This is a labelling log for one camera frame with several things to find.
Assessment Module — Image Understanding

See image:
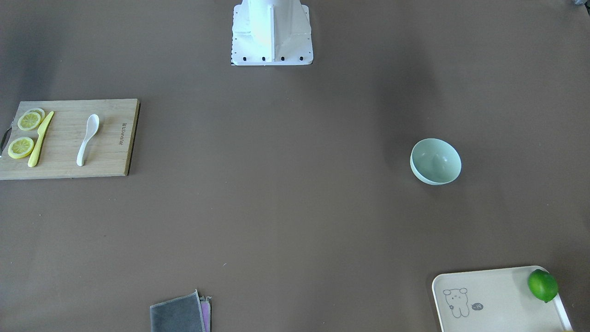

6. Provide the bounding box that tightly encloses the white ceramic spoon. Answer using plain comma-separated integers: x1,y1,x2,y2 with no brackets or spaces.
76,114,100,167

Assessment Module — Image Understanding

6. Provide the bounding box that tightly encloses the light green bowl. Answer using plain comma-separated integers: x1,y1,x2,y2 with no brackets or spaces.
409,138,463,186

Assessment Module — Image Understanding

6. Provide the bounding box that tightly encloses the grey folded cloth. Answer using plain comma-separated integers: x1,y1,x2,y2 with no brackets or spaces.
150,290,212,332

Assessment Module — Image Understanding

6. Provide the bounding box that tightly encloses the bamboo cutting board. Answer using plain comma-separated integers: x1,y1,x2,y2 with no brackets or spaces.
0,99,140,180

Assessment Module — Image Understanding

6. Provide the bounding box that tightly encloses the cream cartoon tray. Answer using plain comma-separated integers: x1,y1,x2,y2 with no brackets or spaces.
431,266,573,332

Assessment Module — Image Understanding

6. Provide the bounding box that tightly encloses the yellow plastic knife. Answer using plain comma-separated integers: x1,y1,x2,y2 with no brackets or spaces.
28,111,54,167

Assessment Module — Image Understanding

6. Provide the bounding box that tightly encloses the lemon slice far stack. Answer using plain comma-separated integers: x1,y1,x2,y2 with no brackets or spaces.
17,108,46,131

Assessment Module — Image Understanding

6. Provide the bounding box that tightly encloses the green lime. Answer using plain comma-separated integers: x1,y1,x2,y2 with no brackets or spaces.
527,269,559,303

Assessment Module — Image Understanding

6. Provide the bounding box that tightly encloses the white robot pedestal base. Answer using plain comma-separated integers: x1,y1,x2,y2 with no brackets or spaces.
230,0,314,66

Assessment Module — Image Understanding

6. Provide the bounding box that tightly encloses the lemon slice near handle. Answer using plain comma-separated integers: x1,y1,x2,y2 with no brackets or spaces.
8,136,35,159

